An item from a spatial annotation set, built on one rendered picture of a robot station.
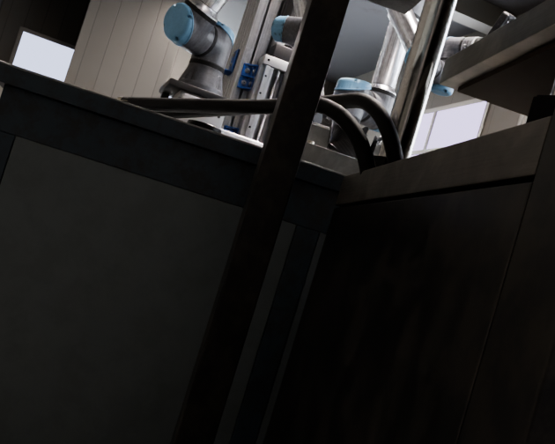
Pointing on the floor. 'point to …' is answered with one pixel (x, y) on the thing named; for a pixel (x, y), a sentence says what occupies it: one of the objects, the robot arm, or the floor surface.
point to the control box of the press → (262, 218)
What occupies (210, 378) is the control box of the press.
